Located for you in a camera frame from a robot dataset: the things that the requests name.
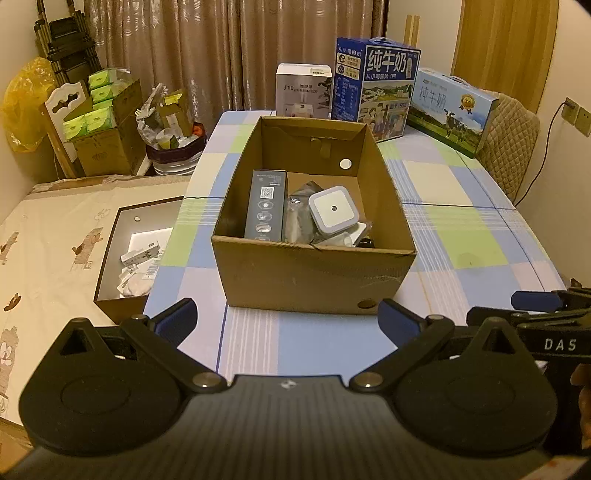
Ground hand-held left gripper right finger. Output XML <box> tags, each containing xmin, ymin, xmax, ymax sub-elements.
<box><xmin>348</xmin><ymin>298</ymin><xmax>532</xmax><ymax>394</ymax></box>

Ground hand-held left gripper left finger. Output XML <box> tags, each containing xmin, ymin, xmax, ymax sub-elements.
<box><xmin>34</xmin><ymin>298</ymin><xmax>227</xmax><ymax>394</ymax></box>

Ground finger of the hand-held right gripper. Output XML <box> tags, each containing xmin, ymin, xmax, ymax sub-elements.
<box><xmin>466</xmin><ymin>305</ymin><xmax>523</xmax><ymax>330</ymax></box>
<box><xmin>510</xmin><ymin>290</ymin><xmax>563</xmax><ymax>312</ymax></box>

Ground brown cardboard box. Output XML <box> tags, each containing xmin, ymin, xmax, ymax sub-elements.
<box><xmin>211</xmin><ymin>115</ymin><xmax>417</xmax><ymax>315</ymax></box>

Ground white night light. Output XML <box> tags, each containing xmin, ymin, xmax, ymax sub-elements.
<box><xmin>308</xmin><ymin>185</ymin><xmax>362</xmax><ymax>237</ymax></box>

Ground black product box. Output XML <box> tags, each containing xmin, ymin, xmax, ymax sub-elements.
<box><xmin>245</xmin><ymin>169</ymin><xmax>289</xmax><ymax>241</ymax></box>

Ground silver foil bag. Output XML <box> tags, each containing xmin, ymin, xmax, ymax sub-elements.
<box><xmin>283</xmin><ymin>181</ymin><xmax>324</xmax><ymax>244</ymax></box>

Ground person's right hand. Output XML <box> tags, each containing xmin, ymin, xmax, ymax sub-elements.
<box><xmin>575</xmin><ymin>364</ymin><xmax>591</xmax><ymax>416</ymax></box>

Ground small white medicine box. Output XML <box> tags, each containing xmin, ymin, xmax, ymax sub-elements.
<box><xmin>121</xmin><ymin>244</ymin><xmax>163</xmax><ymax>267</ymax></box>

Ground dark shallow box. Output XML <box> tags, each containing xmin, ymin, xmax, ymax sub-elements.
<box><xmin>93</xmin><ymin>196</ymin><xmax>185</xmax><ymax>324</ymax></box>

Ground cartoon print bed sheet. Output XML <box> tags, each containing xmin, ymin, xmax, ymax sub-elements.
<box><xmin>0</xmin><ymin>175</ymin><xmax>190</xmax><ymax>430</ymax></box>

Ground quilted chair back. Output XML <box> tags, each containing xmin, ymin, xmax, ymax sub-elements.
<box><xmin>475</xmin><ymin>92</ymin><xmax>541</xmax><ymax>206</ymax></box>

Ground purple octagonal tin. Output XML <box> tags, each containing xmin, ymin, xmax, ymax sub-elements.
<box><xmin>147</xmin><ymin>122</ymin><xmax>207</xmax><ymax>176</ymax></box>

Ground cardboard box of tissues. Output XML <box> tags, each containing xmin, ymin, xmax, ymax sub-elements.
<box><xmin>62</xmin><ymin>78</ymin><xmax>148</xmax><ymax>177</ymax></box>

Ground plastic bag of clutter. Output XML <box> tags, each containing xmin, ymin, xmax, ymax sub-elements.
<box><xmin>135</xmin><ymin>83</ymin><xmax>195</xmax><ymax>151</ymax></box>

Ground wide cow print milk carton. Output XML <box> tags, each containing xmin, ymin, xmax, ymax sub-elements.
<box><xmin>406</xmin><ymin>67</ymin><xmax>500</xmax><ymax>159</ymax></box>

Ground stack of green tissue packs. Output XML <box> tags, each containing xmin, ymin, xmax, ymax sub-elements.
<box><xmin>62</xmin><ymin>68</ymin><xmax>121</xmax><ymax>141</ymax></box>

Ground tall blue milk carton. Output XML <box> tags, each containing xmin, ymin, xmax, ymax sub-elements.
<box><xmin>331</xmin><ymin>37</ymin><xmax>422</xmax><ymax>143</ymax></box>

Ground white humidifier box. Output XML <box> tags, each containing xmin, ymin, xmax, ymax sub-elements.
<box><xmin>276</xmin><ymin>63</ymin><xmax>334</xmax><ymax>118</ymax></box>

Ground white chair back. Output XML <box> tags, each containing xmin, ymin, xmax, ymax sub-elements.
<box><xmin>44</xmin><ymin>80</ymin><xmax>90</xmax><ymax>178</ymax></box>

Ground wooden door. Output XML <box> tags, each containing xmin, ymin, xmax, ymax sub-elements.
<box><xmin>452</xmin><ymin>0</ymin><xmax>557</xmax><ymax>114</ymax></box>

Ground yellow plastic bag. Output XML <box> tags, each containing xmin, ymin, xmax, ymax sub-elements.
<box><xmin>0</xmin><ymin>58</ymin><xmax>58</xmax><ymax>153</ymax></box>

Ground beige curtain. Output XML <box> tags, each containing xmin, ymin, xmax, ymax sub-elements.
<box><xmin>83</xmin><ymin>0</ymin><xmax>389</xmax><ymax>112</ymax></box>

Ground black folding rack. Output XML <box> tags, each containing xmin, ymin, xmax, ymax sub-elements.
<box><xmin>32</xmin><ymin>0</ymin><xmax>100</xmax><ymax>88</ymax></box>

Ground double wall socket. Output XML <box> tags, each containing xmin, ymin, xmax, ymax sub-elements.
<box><xmin>564</xmin><ymin>97</ymin><xmax>591</xmax><ymax>138</ymax></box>

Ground black charger with cable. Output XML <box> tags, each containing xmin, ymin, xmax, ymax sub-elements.
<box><xmin>515</xmin><ymin>100</ymin><xmax>578</xmax><ymax>204</ymax></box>

